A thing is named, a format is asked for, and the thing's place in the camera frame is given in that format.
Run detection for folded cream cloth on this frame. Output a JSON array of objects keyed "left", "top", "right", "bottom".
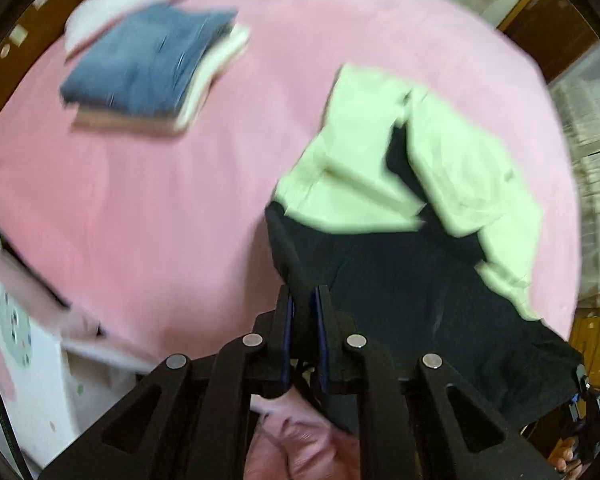
[{"left": 72, "top": 25, "right": 251, "bottom": 137}]

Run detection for pink bed blanket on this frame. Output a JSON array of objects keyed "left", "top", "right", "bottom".
[{"left": 0, "top": 0, "right": 583, "bottom": 361}]

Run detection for folded blue jeans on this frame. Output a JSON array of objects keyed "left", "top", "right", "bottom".
[{"left": 60, "top": 2, "right": 238, "bottom": 116}]

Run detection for person's right hand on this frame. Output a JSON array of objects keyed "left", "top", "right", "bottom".
[{"left": 550, "top": 437, "right": 588, "bottom": 479}]

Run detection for wooden door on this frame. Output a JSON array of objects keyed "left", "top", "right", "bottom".
[{"left": 500, "top": 0, "right": 598, "bottom": 83}]

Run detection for wooden drawer cabinet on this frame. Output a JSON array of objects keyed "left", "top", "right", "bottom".
[{"left": 569, "top": 305, "right": 600, "bottom": 391}]

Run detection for wooden headboard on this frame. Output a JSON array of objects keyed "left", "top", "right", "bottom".
[{"left": 0, "top": 0, "right": 133, "bottom": 131}]

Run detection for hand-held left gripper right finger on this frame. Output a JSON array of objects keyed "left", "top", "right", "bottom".
[{"left": 312, "top": 285, "right": 561, "bottom": 480}]

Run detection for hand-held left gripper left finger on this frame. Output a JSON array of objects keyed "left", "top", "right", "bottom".
[{"left": 40, "top": 285, "right": 297, "bottom": 480}]

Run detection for folded white printed garment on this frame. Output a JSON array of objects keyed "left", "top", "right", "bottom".
[{"left": 64, "top": 0, "right": 191, "bottom": 58}]

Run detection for green and black jacket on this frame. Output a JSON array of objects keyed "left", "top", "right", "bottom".
[{"left": 264, "top": 62, "right": 588, "bottom": 428}]

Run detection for white lace cloth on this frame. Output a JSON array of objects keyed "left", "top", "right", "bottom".
[{"left": 550, "top": 45, "right": 600, "bottom": 306}]

